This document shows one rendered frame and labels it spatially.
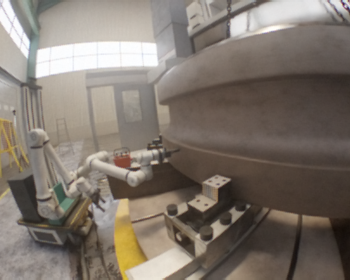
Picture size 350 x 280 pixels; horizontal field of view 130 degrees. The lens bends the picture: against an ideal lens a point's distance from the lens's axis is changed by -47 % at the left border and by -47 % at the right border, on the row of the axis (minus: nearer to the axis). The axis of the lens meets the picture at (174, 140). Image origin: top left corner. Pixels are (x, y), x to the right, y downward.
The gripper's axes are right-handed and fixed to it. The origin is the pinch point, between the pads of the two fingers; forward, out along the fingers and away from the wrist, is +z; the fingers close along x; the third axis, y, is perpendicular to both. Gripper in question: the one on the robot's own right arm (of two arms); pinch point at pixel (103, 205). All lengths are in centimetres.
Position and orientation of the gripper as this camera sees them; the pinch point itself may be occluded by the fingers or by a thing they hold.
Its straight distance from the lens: 152.5
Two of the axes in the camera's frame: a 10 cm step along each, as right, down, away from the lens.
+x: 3.3, 2.5, -9.1
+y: -8.3, 5.4, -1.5
